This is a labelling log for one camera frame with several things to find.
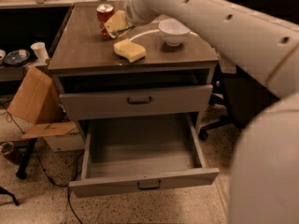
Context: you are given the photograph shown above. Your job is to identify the black floor cable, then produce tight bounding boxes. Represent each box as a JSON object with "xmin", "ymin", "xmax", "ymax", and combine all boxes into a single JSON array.
[{"xmin": 0, "ymin": 98, "xmax": 84, "ymax": 224}]

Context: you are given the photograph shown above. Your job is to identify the white paper cup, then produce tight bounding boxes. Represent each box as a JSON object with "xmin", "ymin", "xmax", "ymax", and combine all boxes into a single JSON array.
[{"xmin": 31, "ymin": 42, "xmax": 49, "ymax": 61}]

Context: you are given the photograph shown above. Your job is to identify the grey upper drawer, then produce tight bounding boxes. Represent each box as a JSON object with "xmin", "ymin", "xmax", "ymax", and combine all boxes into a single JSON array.
[{"xmin": 60, "ymin": 85, "xmax": 212, "ymax": 120}]

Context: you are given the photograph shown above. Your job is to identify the black office chair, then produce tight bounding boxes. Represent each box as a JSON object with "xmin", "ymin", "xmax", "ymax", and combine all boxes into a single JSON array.
[{"xmin": 199, "ymin": 0, "xmax": 299, "ymax": 141}]

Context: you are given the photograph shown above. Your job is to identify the yellow sponge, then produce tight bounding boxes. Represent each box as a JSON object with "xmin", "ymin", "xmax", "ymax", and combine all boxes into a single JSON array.
[{"xmin": 113, "ymin": 38, "xmax": 146, "ymax": 63}]

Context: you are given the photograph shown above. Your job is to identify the grey open lower drawer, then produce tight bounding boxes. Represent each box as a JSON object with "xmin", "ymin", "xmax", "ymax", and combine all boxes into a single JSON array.
[{"xmin": 69, "ymin": 114, "xmax": 219, "ymax": 197}]

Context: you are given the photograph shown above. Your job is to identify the red coke can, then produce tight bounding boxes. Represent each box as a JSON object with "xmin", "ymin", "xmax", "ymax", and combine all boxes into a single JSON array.
[{"xmin": 96, "ymin": 4, "xmax": 114, "ymax": 38}]

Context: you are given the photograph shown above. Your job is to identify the brown cardboard box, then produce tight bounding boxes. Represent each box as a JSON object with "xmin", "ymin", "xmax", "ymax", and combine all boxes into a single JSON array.
[{"xmin": 7, "ymin": 66, "xmax": 76, "ymax": 140}]

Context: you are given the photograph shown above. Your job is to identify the brown cup on floor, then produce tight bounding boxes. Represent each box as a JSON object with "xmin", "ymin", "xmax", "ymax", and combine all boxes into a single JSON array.
[{"xmin": 0, "ymin": 142, "xmax": 22, "ymax": 164}]

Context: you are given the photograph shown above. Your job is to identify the dark plate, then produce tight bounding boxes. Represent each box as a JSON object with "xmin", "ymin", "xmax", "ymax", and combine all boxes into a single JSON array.
[{"xmin": 4, "ymin": 49, "xmax": 30, "ymax": 67}]

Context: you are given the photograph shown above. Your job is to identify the black table leg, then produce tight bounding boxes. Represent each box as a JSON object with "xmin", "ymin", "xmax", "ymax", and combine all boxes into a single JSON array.
[{"xmin": 16, "ymin": 138, "xmax": 37, "ymax": 179}]

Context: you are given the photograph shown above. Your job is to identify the white bowl at left edge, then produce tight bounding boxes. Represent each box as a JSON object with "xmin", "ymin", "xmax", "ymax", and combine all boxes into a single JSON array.
[{"xmin": 0, "ymin": 49, "xmax": 6, "ymax": 65}]

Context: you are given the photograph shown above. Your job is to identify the white box on floor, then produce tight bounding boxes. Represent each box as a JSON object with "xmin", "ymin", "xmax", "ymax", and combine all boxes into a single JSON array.
[{"xmin": 44, "ymin": 129, "xmax": 85, "ymax": 152}]

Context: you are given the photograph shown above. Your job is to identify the grey drawer cabinet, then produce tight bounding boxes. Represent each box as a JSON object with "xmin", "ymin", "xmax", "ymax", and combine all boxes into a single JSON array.
[{"xmin": 49, "ymin": 2, "xmax": 218, "ymax": 136}]

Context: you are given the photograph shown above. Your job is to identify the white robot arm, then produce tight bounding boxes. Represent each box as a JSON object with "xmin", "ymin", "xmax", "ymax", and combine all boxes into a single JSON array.
[{"xmin": 124, "ymin": 0, "xmax": 299, "ymax": 224}]

